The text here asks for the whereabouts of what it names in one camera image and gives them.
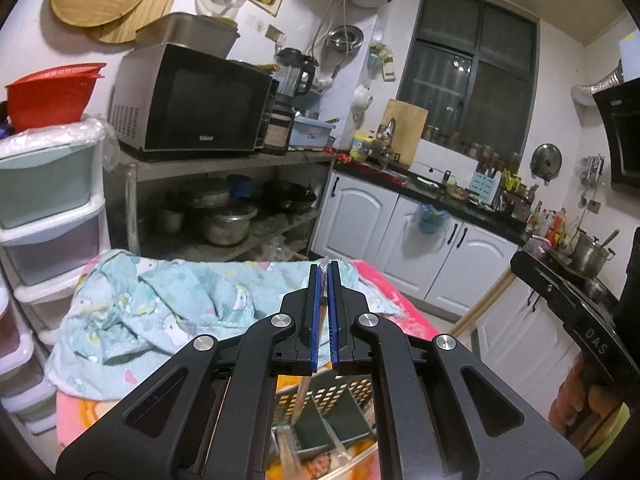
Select group of condiment bottles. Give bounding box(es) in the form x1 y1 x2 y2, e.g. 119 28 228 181
500 170 571 246

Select black microwave oven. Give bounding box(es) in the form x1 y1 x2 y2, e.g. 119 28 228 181
109 42 280 155

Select row of spice jars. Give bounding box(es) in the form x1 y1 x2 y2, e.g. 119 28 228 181
421 124 523 166

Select black wok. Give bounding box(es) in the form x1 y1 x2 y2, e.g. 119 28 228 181
262 179 319 213

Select blue plastic tub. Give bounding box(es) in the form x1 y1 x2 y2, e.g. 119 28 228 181
292 115 336 148

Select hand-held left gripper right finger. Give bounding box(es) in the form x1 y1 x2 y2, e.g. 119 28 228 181
327 260 586 480

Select black range hood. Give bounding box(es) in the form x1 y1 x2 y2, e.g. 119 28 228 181
592 77 640 191

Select yellow container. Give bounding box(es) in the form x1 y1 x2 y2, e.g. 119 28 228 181
350 130 377 161

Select grey lidded pot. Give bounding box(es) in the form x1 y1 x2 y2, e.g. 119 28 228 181
179 179 234 209

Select steel faucet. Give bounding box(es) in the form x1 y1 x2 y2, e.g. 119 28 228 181
376 117 401 161

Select pink printed blanket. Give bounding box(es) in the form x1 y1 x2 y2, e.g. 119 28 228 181
55 250 441 480

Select white kitchen cabinets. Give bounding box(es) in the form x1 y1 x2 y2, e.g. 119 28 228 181
310 170 576 351

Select teal plastic drawer tower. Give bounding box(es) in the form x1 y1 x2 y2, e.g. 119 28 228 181
0 120 111 346

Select blue bowl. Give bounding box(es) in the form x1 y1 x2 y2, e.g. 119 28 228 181
227 174 253 198

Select multicolour plastic drawer tower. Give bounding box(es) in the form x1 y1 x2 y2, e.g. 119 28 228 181
0 285 58 436

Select wooden pole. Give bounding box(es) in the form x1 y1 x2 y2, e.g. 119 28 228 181
449 265 516 338

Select light blue printed cloth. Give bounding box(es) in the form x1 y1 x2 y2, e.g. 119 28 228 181
44 249 406 401

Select dark framed window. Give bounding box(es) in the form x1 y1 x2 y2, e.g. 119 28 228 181
396 0 541 161

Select wooden cutting board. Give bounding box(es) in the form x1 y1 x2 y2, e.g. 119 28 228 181
380 99 429 166

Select wall utensil holder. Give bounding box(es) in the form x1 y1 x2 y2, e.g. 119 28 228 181
369 42 398 82

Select hanging steel utensils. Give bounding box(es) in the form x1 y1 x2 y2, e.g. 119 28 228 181
575 155 606 206

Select black blender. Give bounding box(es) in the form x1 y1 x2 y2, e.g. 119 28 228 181
262 47 318 156

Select light blue knife block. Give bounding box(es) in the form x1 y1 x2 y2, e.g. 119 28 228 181
470 170 502 206

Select steel stock pot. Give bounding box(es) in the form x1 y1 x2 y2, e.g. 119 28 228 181
570 230 621 278

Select aluminium exhaust duct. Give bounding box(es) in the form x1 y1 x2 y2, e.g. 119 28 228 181
571 65 626 108

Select steel shelf rack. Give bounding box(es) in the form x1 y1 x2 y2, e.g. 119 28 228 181
102 147 337 263

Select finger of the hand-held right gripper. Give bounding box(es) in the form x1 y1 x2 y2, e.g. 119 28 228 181
510 250 572 312

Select person's right hand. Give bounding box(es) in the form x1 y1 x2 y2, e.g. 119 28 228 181
549 352 632 438

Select green plastic utensil basket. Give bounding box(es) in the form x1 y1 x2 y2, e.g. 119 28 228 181
215 374 381 463

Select blue plastic bag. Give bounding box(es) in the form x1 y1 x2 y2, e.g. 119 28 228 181
414 203 451 235

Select chopstick pair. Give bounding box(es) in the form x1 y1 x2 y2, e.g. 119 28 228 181
292 256 332 428

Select hanging steel bowl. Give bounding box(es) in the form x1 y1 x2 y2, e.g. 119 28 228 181
325 24 365 54

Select hanging steel pot lid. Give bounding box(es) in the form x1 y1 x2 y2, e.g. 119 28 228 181
530 143 563 186

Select red plastic basin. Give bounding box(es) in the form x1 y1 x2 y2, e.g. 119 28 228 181
5 62 107 133

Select round wooden board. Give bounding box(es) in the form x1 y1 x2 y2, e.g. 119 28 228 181
87 0 179 44

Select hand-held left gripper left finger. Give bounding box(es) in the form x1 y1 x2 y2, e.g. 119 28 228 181
56 262 321 480

